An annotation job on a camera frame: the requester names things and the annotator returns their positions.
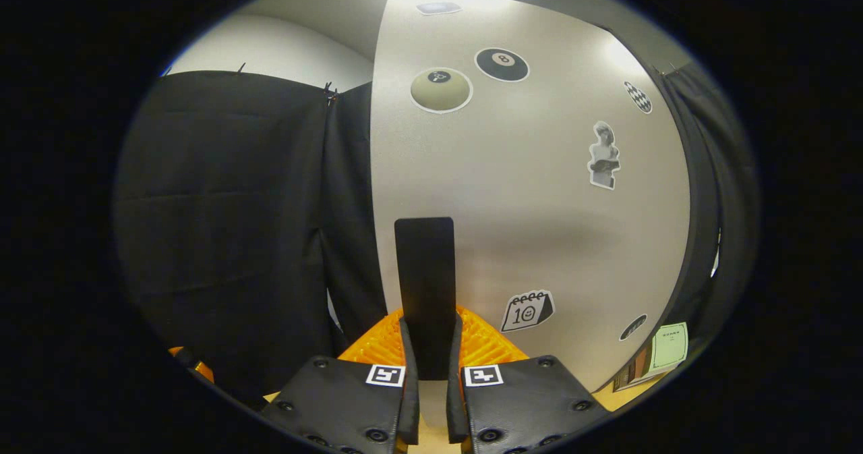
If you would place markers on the black backdrop cloth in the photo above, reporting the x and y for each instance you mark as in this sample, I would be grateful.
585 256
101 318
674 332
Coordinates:
222 204

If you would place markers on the brown book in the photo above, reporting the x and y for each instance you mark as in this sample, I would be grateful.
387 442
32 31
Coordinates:
632 377

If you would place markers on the green book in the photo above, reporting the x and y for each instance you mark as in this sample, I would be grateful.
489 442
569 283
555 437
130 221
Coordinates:
669 346

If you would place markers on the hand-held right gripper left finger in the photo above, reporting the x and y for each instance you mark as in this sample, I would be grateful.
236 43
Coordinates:
410 400

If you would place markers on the grey cabinet door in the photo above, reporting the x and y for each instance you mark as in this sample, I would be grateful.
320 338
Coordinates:
539 238

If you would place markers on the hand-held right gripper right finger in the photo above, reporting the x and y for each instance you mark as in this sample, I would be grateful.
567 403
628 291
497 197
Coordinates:
455 407

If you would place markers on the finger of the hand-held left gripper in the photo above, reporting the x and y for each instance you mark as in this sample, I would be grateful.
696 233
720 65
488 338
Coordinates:
202 372

